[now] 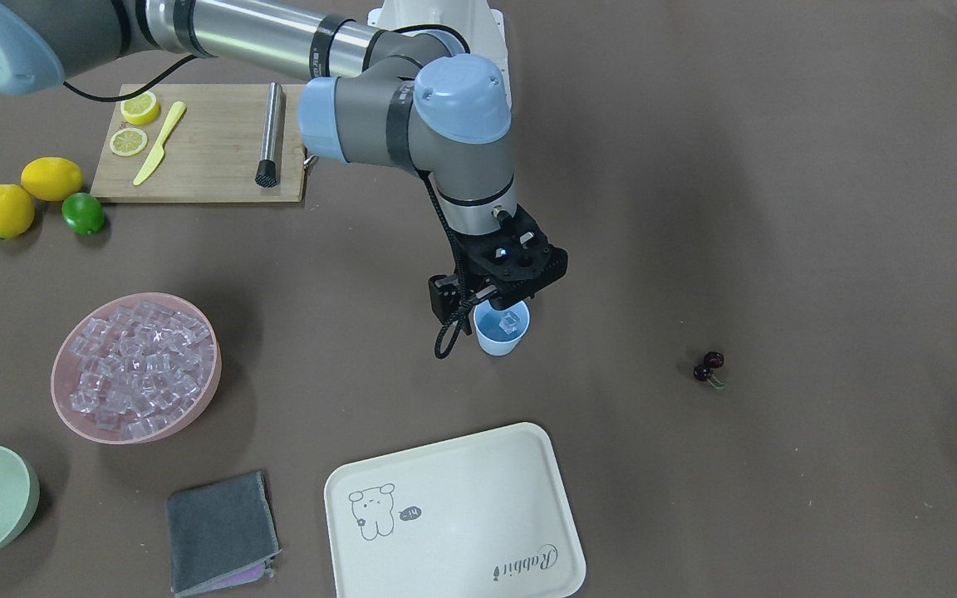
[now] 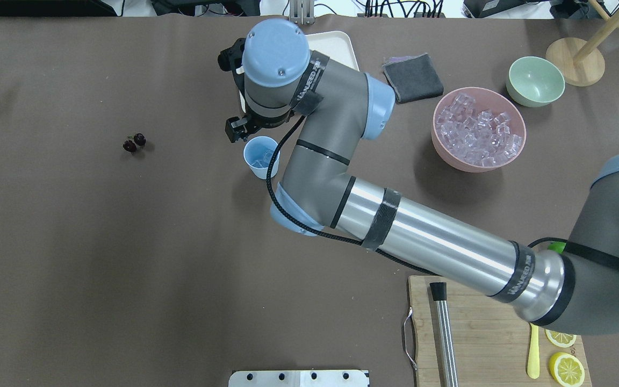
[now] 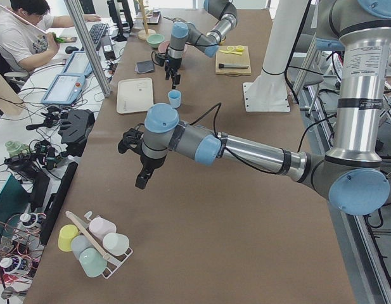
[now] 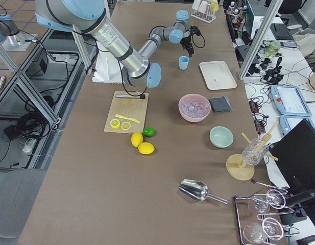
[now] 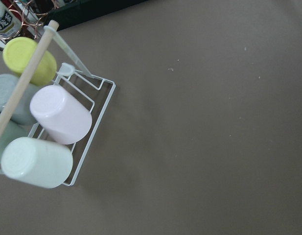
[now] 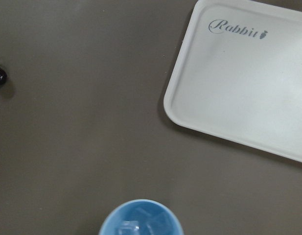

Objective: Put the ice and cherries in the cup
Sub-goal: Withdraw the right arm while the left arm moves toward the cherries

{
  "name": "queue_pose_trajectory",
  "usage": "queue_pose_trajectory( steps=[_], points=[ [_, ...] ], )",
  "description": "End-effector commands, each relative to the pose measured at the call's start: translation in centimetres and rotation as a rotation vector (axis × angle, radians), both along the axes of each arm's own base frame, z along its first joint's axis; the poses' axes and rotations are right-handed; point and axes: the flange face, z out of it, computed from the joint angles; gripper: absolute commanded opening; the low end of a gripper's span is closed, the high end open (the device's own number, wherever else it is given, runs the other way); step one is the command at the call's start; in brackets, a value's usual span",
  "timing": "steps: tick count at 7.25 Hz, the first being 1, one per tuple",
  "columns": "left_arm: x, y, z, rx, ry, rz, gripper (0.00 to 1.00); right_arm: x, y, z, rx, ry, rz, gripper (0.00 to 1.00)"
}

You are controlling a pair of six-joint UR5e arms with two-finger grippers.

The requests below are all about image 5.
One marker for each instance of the pink cup on rack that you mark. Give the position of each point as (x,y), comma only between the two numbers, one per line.
(64,118)

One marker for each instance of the white cup on rack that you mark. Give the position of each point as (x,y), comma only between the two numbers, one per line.
(37,162)

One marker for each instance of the mint cup on rack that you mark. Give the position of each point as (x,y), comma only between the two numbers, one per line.
(12,132)

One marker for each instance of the yellow cup on rack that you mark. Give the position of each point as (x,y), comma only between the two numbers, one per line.
(17,54)

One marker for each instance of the labelled sauce bottle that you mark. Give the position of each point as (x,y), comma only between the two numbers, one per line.
(10,26)

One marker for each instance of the white wire cup rack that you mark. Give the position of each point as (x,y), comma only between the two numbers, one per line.
(92,91)

